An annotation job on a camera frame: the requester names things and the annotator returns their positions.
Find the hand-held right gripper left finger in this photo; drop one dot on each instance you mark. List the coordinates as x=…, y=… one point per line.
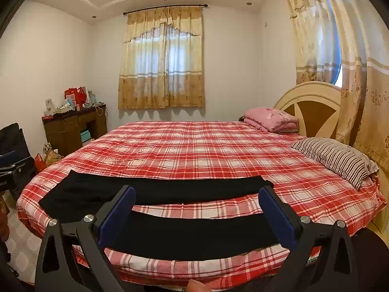
x=117, y=219

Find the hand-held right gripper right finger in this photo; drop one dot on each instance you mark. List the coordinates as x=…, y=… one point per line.
x=279, y=216

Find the black pants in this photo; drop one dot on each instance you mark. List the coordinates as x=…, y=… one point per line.
x=182, y=237

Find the person's right hand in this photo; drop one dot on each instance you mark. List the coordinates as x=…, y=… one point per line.
x=197, y=286

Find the black fabric bag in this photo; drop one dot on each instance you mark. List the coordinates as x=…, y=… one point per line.
x=15, y=143

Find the red plastic bag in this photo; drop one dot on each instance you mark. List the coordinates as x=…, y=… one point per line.
x=40, y=162

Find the patterned fabric bag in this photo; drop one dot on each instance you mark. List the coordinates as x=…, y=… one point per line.
x=53, y=156

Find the brown wooden desk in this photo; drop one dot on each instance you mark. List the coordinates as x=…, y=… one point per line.
x=65, y=130

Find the striped pillow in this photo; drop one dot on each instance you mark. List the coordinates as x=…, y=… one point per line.
x=334, y=158

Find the white card box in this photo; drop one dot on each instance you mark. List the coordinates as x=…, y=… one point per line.
x=49, y=105

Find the teal box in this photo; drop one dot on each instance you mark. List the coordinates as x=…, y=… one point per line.
x=85, y=136

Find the pink folded quilt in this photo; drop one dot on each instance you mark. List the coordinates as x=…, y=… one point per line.
x=270, y=118

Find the blue and white box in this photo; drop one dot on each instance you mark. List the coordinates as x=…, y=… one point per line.
x=70, y=101

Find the red plaid bed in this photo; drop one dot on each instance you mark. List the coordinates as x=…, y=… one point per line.
x=197, y=152

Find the red gift bag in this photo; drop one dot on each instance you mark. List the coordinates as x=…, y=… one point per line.
x=76, y=95

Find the cream wooden headboard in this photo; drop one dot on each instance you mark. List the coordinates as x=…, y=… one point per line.
x=307, y=97

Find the long beige floral curtain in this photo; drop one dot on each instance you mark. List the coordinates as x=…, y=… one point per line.
x=364, y=97

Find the short beige window curtain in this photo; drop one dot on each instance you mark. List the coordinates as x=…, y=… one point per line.
x=158, y=67

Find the dark curtain rod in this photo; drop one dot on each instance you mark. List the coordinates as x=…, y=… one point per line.
x=204, y=5

